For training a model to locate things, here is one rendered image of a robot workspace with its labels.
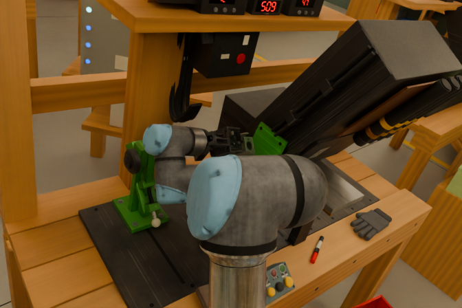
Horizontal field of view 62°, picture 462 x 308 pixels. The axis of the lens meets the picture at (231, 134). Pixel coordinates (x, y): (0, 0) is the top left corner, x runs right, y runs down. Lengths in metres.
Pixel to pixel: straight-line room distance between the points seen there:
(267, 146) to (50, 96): 0.64
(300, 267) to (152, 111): 0.68
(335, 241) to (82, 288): 0.82
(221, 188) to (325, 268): 0.86
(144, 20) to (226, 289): 0.65
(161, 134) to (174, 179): 0.11
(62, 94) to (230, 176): 0.79
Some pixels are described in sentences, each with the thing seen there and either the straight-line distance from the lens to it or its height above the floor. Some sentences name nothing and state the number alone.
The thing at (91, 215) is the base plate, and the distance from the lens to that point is 1.31.
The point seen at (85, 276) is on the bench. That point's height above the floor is 0.88.
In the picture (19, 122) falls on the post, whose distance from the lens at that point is 1.13.
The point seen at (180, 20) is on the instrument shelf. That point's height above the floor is 1.53.
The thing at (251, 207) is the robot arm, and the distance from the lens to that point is 0.53.
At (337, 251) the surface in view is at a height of 0.90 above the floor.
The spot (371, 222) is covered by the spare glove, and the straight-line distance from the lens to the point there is 1.56.
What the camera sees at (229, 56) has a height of 1.42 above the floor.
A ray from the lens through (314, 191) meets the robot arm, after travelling 0.58.
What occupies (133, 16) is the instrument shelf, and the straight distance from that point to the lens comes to 0.98.
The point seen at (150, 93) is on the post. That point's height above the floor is 1.26.
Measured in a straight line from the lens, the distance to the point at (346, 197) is 1.24.
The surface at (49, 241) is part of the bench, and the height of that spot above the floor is 0.88.
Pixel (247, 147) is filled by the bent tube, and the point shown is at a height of 1.20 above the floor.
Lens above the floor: 1.81
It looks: 31 degrees down
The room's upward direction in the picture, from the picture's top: 14 degrees clockwise
